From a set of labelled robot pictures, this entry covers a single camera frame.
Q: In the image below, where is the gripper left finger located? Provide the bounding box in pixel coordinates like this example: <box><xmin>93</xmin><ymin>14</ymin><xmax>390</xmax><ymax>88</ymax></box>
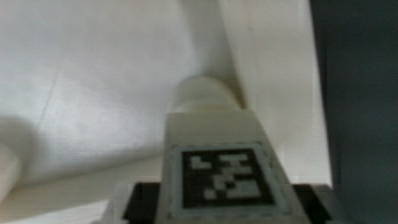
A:
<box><xmin>122</xmin><ymin>182</ymin><xmax>159</xmax><ymax>224</ymax></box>

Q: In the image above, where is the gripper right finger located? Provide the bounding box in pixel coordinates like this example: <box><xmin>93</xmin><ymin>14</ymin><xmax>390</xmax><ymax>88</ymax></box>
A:
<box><xmin>292</xmin><ymin>184</ymin><xmax>349</xmax><ymax>224</ymax></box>

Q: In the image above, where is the white table leg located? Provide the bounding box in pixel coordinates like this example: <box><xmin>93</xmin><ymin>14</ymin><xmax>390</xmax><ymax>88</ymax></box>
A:
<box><xmin>154</xmin><ymin>76</ymin><xmax>310</xmax><ymax>224</ymax></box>

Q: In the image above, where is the white square tabletop part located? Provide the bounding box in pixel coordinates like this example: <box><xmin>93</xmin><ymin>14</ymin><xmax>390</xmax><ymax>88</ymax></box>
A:
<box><xmin>0</xmin><ymin>0</ymin><xmax>332</xmax><ymax>224</ymax></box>

